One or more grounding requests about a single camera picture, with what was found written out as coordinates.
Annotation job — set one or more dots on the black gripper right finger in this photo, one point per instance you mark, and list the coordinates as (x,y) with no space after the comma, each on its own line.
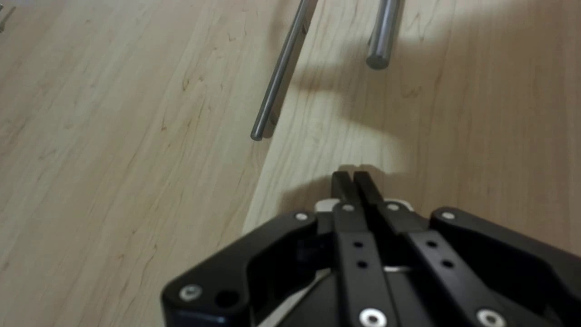
(436,285)

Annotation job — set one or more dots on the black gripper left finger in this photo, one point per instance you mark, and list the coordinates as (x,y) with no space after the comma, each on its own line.
(363,290)

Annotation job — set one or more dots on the neighbouring wood cabinet door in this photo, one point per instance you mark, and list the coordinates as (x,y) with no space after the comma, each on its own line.
(125,147)

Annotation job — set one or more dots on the neighbouring steel door handle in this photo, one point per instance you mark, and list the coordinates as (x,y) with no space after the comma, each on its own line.
(282,72)

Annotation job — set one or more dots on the steel cabinet door handle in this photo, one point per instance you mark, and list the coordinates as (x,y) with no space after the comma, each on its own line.
(385,32)

